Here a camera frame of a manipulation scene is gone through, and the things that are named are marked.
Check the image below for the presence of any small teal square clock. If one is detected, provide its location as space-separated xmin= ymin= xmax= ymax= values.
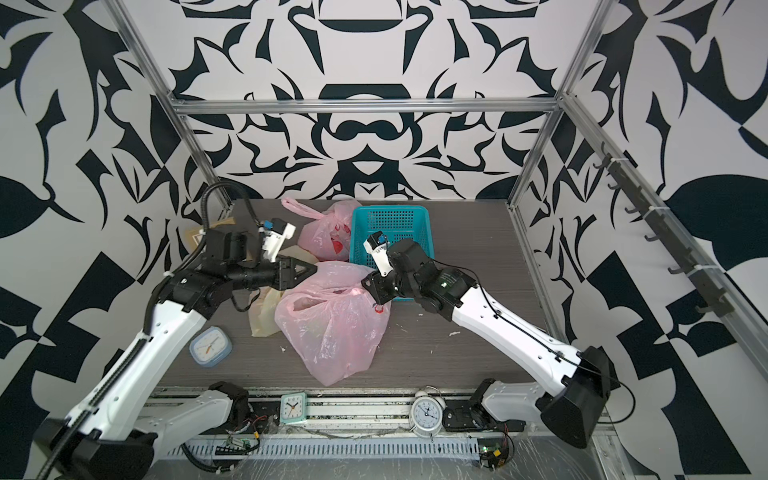
xmin=279 ymin=392 xmax=308 ymax=425

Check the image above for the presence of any blue square timer clock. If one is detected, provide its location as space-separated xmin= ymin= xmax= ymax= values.
xmin=189 ymin=326 xmax=233 ymax=368

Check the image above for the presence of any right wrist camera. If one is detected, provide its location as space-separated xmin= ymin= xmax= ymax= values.
xmin=363 ymin=231 xmax=393 ymax=277

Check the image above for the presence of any wall hook rail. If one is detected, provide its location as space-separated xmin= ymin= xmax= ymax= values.
xmin=596 ymin=151 xmax=742 ymax=318

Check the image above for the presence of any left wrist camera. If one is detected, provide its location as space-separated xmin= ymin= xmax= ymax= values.
xmin=259 ymin=218 xmax=296 ymax=263

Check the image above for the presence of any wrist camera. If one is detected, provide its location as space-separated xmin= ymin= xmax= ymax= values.
xmin=259 ymin=218 xmax=296 ymax=263
xmin=363 ymin=231 xmax=393 ymax=277

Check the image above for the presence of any teal plastic basket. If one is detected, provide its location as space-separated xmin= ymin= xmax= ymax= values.
xmin=349 ymin=205 xmax=435 ymax=272

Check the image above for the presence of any wooden picture frame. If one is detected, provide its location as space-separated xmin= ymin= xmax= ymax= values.
xmin=185 ymin=217 xmax=237 ymax=258

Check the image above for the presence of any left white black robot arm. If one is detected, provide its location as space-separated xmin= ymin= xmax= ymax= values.
xmin=34 ymin=227 xmax=317 ymax=479

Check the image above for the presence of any small pink plastic bag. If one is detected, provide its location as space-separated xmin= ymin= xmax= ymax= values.
xmin=281 ymin=198 xmax=361 ymax=261

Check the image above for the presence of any right circuit board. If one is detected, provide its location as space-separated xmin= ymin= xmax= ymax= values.
xmin=479 ymin=439 xmax=516 ymax=471

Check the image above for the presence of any left circuit board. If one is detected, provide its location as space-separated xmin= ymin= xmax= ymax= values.
xmin=215 ymin=432 xmax=261 ymax=456

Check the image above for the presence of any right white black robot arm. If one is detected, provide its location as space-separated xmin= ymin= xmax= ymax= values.
xmin=362 ymin=232 xmax=621 ymax=448

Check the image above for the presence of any circuit board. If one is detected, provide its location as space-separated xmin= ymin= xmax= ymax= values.
xmin=479 ymin=439 xmax=516 ymax=471
xmin=215 ymin=432 xmax=261 ymax=456

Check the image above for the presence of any round silver alarm clock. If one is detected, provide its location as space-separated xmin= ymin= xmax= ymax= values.
xmin=409 ymin=390 xmax=446 ymax=438

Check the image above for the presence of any white slotted cable duct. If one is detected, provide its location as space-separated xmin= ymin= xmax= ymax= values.
xmin=188 ymin=437 xmax=481 ymax=461

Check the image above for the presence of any yellow plastic bag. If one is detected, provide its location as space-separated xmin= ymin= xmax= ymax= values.
xmin=248 ymin=245 xmax=318 ymax=338

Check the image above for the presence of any large pink plastic bag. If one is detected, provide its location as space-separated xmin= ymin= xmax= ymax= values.
xmin=274 ymin=261 xmax=391 ymax=386

